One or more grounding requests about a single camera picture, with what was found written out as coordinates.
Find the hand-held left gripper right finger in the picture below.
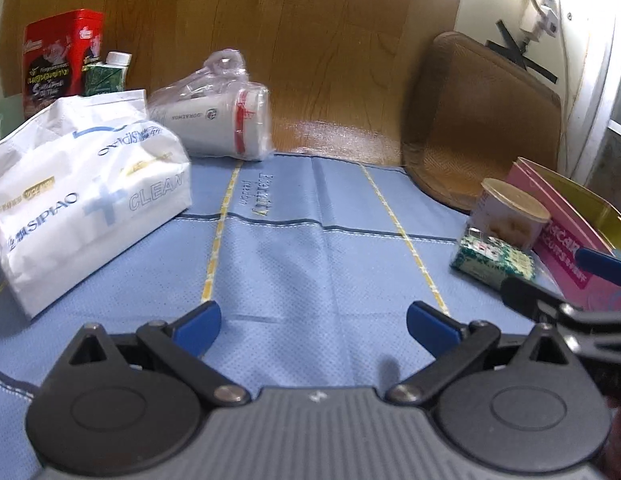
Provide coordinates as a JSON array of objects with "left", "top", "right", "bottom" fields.
[{"left": 385, "top": 301, "right": 584, "bottom": 407}]

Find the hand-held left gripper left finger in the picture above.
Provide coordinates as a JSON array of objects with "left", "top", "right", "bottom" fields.
[{"left": 56, "top": 300, "right": 252, "bottom": 407}]

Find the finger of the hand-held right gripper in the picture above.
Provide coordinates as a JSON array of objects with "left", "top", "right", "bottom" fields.
[
  {"left": 501, "top": 276, "right": 621, "bottom": 361},
  {"left": 575, "top": 247, "right": 621, "bottom": 287}
]

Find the pink cardboard box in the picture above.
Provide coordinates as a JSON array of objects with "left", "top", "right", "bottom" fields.
[{"left": 505, "top": 156, "right": 621, "bottom": 313}]

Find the small green patterned box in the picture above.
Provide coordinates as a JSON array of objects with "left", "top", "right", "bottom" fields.
[{"left": 449, "top": 227, "right": 537, "bottom": 286}]

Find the round container with beige lid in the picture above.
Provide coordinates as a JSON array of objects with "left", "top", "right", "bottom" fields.
[{"left": 469, "top": 178, "right": 552, "bottom": 252}]

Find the blue checked tablecloth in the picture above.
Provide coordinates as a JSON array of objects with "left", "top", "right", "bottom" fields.
[{"left": 0, "top": 152, "right": 621, "bottom": 480}]

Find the white tissue pack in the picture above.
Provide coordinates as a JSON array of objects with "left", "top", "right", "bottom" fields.
[{"left": 0, "top": 89, "right": 192, "bottom": 320}]

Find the brown woven seat mat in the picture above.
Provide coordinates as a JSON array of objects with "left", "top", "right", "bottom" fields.
[{"left": 401, "top": 31, "right": 562, "bottom": 213}]

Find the plastic-wrapped white cup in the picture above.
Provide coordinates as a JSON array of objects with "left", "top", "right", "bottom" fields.
[{"left": 148, "top": 49, "right": 275, "bottom": 161}]

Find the black tape cross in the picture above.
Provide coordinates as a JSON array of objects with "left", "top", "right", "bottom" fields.
[{"left": 485, "top": 20, "right": 559, "bottom": 85}]

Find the green carton with white cap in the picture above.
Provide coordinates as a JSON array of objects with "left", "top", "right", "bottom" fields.
[{"left": 83, "top": 51, "right": 132, "bottom": 97}]

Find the red cereal box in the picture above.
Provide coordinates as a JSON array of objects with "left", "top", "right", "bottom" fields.
[{"left": 23, "top": 9, "right": 105, "bottom": 113}]

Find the white window frame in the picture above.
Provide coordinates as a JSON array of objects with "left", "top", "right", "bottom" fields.
[{"left": 555, "top": 0, "right": 621, "bottom": 191}]

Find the white wall plug adapter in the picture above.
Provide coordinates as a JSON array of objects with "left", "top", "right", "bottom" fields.
[{"left": 511, "top": 0, "right": 562, "bottom": 46}]

